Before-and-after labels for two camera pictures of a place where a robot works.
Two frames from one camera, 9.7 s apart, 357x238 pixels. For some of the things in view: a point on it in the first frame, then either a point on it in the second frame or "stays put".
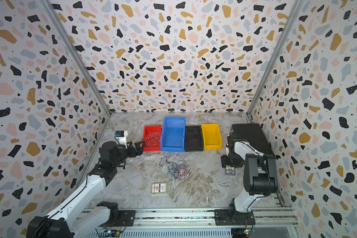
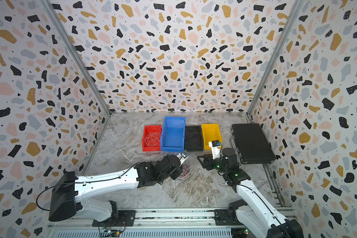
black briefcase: (253, 134) stays put
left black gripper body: (130, 153) → (177, 172)
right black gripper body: (231, 160) → (212, 164)
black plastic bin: (193, 138) stays put
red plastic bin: (151, 136) stays put
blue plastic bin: (173, 134) stays put
